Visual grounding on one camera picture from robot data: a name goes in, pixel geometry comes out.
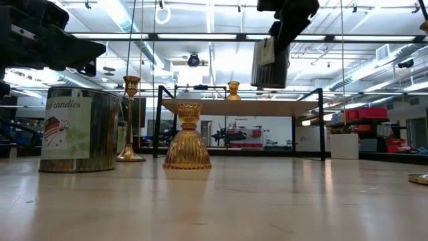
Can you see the black overhead frame bar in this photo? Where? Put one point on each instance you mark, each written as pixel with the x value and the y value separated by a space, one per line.
pixel 240 37

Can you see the white pot with green plant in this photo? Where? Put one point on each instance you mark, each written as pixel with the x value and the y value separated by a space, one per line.
pixel 344 147

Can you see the amber ribbed glass candle holder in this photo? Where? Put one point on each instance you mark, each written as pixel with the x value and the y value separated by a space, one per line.
pixel 233 87
pixel 187 147

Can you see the wooden shelf riser black legs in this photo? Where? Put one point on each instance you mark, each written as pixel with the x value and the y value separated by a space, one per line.
pixel 240 107

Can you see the background black robot arm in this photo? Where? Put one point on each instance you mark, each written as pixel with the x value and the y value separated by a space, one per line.
pixel 230 136

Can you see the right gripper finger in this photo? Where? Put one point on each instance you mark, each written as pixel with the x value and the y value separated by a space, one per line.
pixel 289 31

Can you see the black monitor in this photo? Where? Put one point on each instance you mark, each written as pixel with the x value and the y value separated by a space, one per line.
pixel 138 112

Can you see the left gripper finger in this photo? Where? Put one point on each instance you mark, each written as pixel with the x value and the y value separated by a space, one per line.
pixel 88 68
pixel 73 50

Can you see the small red storage bins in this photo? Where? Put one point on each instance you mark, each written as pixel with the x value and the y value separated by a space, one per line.
pixel 398 147

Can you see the red bin rack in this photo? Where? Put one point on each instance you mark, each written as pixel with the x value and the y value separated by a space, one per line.
pixel 255 133

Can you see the black hanging spotlight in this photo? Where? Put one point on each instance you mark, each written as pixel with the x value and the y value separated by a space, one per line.
pixel 405 63

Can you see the black overhead camera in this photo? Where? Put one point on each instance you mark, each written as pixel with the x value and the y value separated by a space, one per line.
pixel 193 61

